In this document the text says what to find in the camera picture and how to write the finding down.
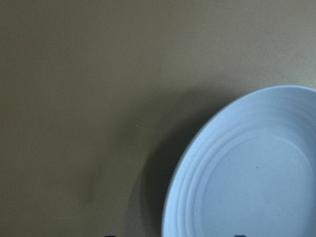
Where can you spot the blue plate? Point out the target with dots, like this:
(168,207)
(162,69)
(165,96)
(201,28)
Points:
(251,170)

